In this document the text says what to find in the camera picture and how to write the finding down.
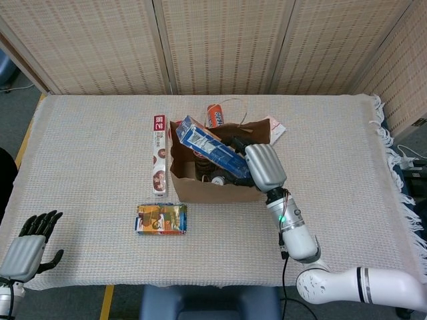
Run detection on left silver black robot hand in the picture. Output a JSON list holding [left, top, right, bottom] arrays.
[[0, 209, 64, 283]]

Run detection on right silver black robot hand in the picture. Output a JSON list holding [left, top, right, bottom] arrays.
[[226, 133, 288, 194]]

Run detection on clear plastic water bottle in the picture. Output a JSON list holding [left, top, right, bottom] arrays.
[[199, 168, 231, 186]]

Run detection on orange cookie box blue sides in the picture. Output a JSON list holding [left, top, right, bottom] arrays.
[[175, 115, 252, 179]]

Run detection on green chip can red lid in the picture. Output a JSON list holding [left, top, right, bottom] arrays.
[[193, 151, 215, 175]]

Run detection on brown paper bag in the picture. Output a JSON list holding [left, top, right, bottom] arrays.
[[169, 98, 273, 203]]

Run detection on white pink paper packet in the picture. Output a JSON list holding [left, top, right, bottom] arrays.
[[266, 115, 287, 146]]

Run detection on orange drink can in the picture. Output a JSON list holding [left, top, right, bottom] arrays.
[[206, 104, 225, 129]]

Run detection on black rounded object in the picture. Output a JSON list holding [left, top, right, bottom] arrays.
[[0, 146, 17, 224]]

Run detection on long white cookie-print box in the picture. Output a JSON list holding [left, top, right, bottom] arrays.
[[151, 115, 169, 197]]

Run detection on white woven tablecloth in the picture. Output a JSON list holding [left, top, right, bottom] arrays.
[[0, 94, 427, 290]]

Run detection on yellow blue flattened carton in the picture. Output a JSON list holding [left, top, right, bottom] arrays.
[[133, 203, 187, 236]]

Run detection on beige woven folding screen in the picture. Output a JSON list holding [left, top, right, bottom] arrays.
[[0, 0, 427, 137]]

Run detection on dark blue chair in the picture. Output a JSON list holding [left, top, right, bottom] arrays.
[[139, 285, 281, 320]]

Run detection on black box device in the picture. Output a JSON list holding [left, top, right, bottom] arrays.
[[402, 168, 427, 201]]

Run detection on black floor cable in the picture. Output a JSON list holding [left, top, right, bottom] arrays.
[[286, 297, 317, 320]]

